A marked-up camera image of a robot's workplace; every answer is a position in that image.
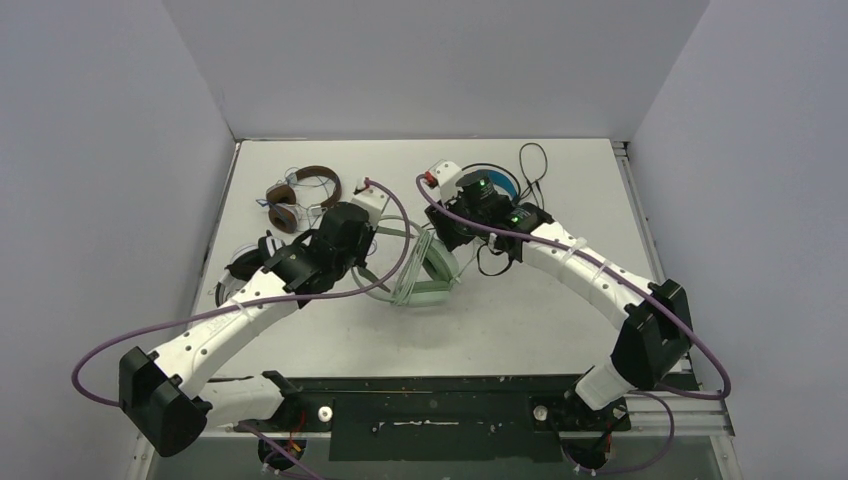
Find mint green headphones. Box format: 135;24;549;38
352;215;462;307

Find white black headphones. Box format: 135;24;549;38
213;230;286;307

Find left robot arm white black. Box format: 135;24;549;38
118;200;386;457

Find black blue headphones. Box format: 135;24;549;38
462;162;520;200

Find brown headphones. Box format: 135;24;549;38
260;165;342;234

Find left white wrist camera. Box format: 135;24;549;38
351;177;390;228

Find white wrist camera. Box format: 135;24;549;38
424;161;464;203
351;177;390;228

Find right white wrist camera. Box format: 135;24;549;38
424;161;464;203

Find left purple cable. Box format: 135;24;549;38
70;177;413;480

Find purple cable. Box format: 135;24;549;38
70;177;413;480
415;173;733;478

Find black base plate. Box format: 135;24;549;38
246;373;631;463

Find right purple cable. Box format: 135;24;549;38
415;173;733;478

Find aluminium frame rail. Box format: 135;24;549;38
610;140;736;439

